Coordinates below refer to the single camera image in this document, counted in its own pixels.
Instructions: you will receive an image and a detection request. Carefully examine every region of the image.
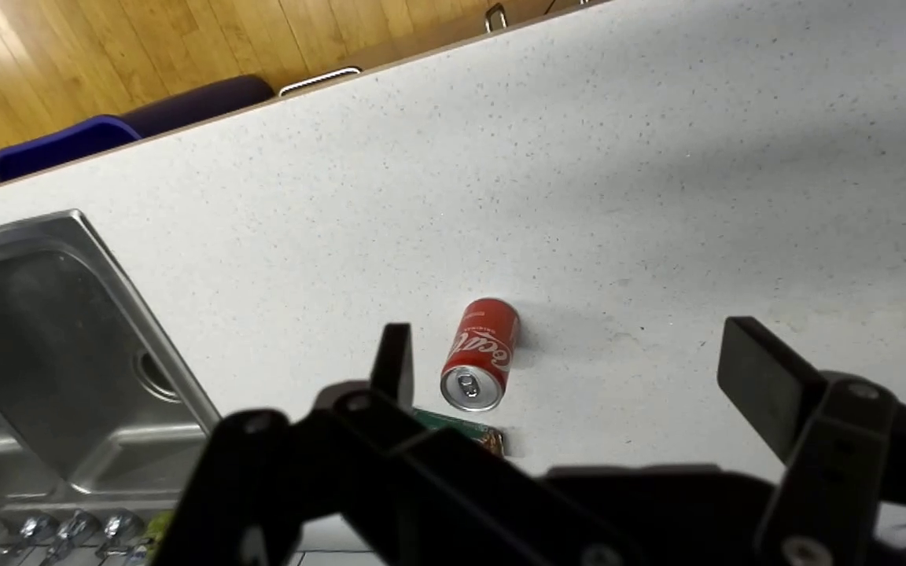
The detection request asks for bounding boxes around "stainless steel sink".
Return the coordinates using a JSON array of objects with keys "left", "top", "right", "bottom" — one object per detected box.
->
[{"left": 0, "top": 208, "right": 225, "bottom": 566}]

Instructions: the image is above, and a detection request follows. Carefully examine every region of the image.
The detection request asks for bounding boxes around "metal drawer handle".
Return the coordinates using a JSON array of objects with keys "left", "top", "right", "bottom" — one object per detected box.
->
[
  {"left": 278, "top": 63, "right": 369, "bottom": 102},
  {"left": 479, "top": 0, "right": 515, "bottom": 34}
]

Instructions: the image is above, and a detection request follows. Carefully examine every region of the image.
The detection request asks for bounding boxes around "blue chair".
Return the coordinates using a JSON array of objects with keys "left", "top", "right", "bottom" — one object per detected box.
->
[{"left": 0, "top": 112, "right": 144, "bottom": 181}]

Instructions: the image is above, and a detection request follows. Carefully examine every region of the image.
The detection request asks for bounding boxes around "chrome tap handle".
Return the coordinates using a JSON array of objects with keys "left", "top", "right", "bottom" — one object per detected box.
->
[
  {"left": 100, "top": 509, "right": 137, "bottom": 551},
  {"left": 12, "top": 511, "right": 56, "bottom": 552}
]

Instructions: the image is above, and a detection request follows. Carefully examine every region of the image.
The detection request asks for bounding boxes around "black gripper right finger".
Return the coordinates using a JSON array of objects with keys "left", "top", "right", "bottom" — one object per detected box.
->
[{"left": 717, "top": 315, "right": 906, "bottom": 566}]

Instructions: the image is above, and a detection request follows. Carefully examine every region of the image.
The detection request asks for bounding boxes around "red soda can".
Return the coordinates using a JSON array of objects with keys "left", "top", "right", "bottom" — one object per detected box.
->
[{"left": 437, "top": 297, "right": 526, "bottom": 414}]

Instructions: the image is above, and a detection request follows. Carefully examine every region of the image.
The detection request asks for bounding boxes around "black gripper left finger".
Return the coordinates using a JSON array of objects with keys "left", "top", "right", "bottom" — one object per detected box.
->
[{"left": 152, "top": 322, "right": 624, "bottom": 566}]

